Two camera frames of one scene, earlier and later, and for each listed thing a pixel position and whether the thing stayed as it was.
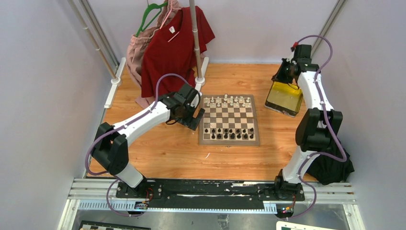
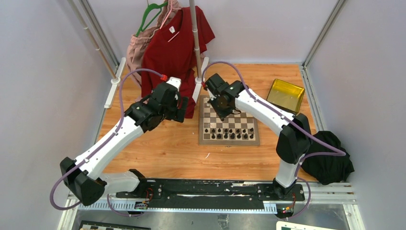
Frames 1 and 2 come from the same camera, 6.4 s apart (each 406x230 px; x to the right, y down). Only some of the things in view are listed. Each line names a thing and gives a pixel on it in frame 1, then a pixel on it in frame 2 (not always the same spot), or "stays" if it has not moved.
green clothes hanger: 151,7 stays
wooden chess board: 229,120 stays
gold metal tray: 284,99 stays
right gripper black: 279,75 → 222,115
